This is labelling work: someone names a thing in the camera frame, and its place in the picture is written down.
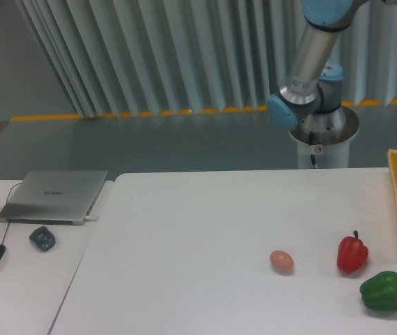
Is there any red bell pepper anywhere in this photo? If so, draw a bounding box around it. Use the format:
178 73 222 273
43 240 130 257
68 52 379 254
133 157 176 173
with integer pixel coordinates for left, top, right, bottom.
336 230 369 274

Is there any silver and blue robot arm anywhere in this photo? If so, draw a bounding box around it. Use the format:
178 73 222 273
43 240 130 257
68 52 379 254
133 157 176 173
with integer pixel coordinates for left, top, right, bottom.
266 1 397 129

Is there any brown egg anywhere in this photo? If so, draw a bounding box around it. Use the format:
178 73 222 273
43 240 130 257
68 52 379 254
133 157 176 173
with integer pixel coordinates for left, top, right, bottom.
269 250 294 273

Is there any silver closed laptop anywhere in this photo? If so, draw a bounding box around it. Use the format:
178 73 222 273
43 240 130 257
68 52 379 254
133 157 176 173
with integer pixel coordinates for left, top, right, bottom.
0 170 107 224

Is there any white folding partition screen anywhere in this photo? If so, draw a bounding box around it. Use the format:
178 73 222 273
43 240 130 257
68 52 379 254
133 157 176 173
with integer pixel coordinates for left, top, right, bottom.
18 1 397 118

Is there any small black case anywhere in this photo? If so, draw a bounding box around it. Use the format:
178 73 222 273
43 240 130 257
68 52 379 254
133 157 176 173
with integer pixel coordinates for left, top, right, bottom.
29 226 57 252

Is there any green bell pepper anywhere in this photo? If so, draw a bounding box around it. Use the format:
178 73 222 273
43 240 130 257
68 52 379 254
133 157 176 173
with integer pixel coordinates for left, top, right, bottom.
359 271 397 312

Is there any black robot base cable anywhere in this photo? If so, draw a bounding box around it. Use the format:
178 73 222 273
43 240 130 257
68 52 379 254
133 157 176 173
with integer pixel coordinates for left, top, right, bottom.
308 131 320 170

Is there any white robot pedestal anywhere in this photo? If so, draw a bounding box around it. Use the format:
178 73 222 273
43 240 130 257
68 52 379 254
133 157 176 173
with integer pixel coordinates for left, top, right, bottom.
290 106 359 169

